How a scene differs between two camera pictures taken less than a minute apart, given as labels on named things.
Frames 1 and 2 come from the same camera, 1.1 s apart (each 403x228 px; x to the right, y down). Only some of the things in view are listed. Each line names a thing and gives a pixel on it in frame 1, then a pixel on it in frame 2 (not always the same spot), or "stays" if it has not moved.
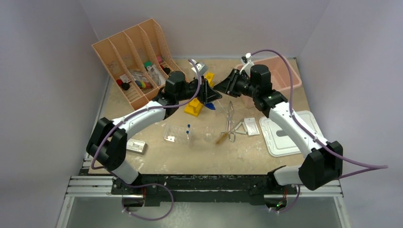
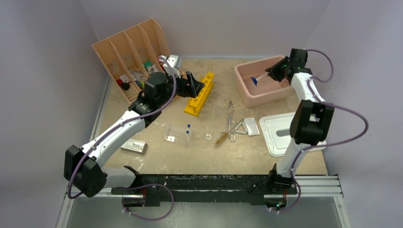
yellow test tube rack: [194, 109] stays
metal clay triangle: [244, 132] stays
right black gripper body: [240, 85] → [278, 71]
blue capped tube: [187, 133] stays
